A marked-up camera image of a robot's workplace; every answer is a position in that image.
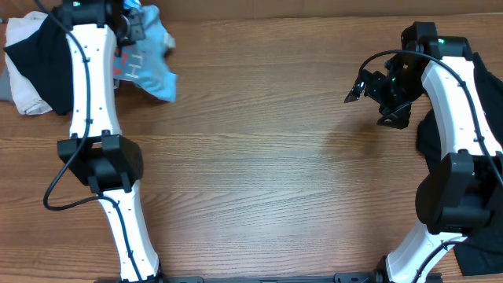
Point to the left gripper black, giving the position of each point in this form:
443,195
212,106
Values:
126,42

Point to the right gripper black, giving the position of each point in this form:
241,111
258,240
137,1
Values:
374,84

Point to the light blue printed t-shirt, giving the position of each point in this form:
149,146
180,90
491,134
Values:
143,63

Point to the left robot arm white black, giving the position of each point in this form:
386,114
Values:
96,152

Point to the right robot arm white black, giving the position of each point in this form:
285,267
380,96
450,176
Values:
463,194

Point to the black folded shirt on stack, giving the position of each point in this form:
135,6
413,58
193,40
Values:
44,59

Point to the beige folded garment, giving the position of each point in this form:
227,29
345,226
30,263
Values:
25,97

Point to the grey folded garment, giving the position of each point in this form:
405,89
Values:
5,88

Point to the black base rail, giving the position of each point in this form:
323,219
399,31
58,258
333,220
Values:
271,278

